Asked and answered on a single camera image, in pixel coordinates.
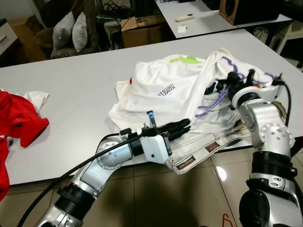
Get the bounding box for tall cardboard box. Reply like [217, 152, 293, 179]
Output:
[9, 17, 48, 62]

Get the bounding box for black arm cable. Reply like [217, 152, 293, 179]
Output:
[271, 73, 293, 131]
[17, 128, 143, 227]

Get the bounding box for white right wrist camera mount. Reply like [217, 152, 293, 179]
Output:
[231, 83, 282, 107]

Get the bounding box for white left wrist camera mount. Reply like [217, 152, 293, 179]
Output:
[140, 134, 172, 165]

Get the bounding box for small white cloth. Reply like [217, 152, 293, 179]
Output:
[23, 90, 50, 114]

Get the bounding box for white remote control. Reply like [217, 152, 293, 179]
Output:
[174, 14, 196, 22]

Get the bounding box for white side table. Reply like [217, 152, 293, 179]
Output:
[155, 0, 294, 55]

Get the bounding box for beige trousers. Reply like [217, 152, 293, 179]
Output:
[163, 121, 258, 175]

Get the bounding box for small white drawer unit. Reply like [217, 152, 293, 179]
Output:
[0, 19, 19, 57]

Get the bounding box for open cardboard box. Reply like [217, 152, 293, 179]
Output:
[120, 14, 167, 49]

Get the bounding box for purple plastic hanger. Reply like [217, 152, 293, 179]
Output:
[195, 56, 279, 119]

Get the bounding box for red shirt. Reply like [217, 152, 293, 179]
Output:
[0, 90, 50, 201]

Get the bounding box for wooden speaker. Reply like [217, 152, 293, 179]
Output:
[219, 0, 281, 26]

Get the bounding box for brown wicker chair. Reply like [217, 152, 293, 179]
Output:
[31, 0, 102, 61]

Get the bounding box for red plastic hanger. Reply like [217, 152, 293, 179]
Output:
[221, 213, 237, 227]

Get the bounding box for grey pillow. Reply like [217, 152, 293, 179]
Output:
[52, 12, 76, 52]
[72, 12, 89, 52]

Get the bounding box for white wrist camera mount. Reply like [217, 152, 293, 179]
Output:
[231, 83, 282, 107]
[140, 134, 172, 165]

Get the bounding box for small blue clip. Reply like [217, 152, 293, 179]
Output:
[147, 111, 156, 129]

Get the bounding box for white printed shirt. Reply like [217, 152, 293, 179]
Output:
[108, 47, 287, 139]

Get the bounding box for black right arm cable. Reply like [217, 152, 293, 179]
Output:
[271, 73, 293, 131]

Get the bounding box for white low shelf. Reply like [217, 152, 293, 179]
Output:
[279, 21, 303, 57]

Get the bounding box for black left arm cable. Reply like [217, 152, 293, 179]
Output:
[17, 128, 143, 227]

